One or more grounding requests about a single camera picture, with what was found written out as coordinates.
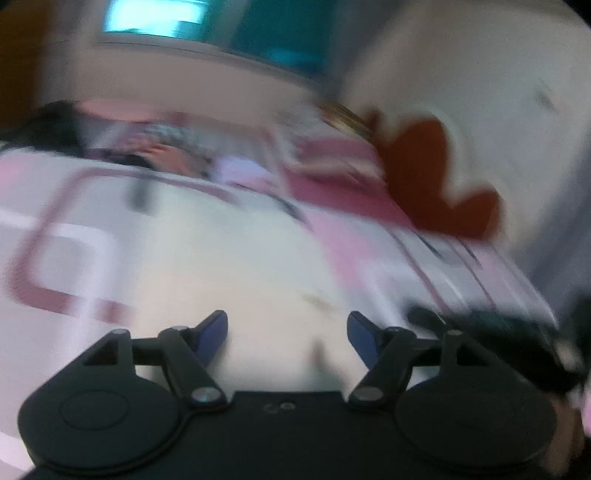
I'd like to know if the pink grey striped pillow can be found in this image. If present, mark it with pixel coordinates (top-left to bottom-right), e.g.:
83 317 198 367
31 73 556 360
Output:
293 136 386 185

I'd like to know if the bed with pink striped sheet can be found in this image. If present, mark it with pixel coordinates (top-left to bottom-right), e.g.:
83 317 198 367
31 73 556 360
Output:
83 99 419 229

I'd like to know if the pink white patterned blanket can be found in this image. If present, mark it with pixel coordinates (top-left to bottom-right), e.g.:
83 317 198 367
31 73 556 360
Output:
0 150 561 467

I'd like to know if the white framed window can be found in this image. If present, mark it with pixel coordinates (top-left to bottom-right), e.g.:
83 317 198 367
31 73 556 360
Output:
98 0 335 80

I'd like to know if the folded lilac cloth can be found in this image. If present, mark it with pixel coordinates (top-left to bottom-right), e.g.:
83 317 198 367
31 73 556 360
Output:
216 154 280 188

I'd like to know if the brown wooden door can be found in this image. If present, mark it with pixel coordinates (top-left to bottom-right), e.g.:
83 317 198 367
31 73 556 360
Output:
0 0 49 132

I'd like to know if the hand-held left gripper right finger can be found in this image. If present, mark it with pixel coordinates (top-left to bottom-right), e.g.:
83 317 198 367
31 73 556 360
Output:
347 311 491 409

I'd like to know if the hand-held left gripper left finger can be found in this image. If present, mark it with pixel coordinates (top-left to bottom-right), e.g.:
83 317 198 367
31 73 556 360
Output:
83 310 232 411

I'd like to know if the cream cloth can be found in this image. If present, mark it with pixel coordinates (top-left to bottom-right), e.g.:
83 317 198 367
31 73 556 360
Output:
131 182 416 393

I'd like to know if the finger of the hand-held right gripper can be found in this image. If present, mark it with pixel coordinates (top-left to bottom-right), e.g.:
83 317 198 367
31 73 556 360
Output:
409 306 465 335

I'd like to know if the teal curtain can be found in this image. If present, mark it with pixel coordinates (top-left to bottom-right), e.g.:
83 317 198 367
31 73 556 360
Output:
230 0 334 77

